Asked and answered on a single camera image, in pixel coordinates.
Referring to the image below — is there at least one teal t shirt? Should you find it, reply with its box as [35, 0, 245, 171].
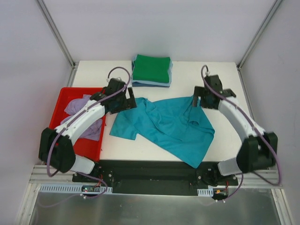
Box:
[110, 97, 215, 168]

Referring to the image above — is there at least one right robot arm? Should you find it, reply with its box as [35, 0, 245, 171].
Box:
[201, 75, 278, 185]

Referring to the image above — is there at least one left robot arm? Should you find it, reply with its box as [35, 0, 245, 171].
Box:
[39, 78, 214, 182]

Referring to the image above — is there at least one light blue folded t shirt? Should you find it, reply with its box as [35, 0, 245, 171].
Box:
[131, 54, 173, 88]

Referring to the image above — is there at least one green folded t shirt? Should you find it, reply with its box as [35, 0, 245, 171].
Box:
[132, 54, 172, 83]

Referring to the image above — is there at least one lavender t shirt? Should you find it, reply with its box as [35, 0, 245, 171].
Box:
[60, 94, 102, 141]

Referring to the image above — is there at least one red plastic bin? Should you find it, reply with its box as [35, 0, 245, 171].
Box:
[49, 87, 106, 162]

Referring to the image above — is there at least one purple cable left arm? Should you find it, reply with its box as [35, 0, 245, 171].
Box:
[45, 67, 131, 177]

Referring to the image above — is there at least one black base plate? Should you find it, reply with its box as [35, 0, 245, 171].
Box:
[71, 160, 239, 195]

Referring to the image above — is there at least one white slotted cable duct right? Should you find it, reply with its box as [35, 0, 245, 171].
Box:
[197, 188, 214, 197]

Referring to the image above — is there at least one white slotted cable duct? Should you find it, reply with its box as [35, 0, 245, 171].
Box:
[197, 188, 214, 197]
[40, 184, 113, 195]

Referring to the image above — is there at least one aluminium frame post left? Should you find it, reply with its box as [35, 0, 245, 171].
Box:
[35, 0, 76, 68]

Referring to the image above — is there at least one aluminium frame post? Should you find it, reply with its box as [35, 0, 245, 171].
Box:
[237, 0, 284, 71]
[35, 0, 76, 68]

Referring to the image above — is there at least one aluminium front rail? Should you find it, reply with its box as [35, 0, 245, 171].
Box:
[30, 164, 78, 184]

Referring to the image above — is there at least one white slotted cable duct left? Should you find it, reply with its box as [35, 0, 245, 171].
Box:
[40, 184, 113, 195]

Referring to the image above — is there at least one aluminium frame post right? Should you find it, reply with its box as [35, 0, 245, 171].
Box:
[237, 0, 284, 71]

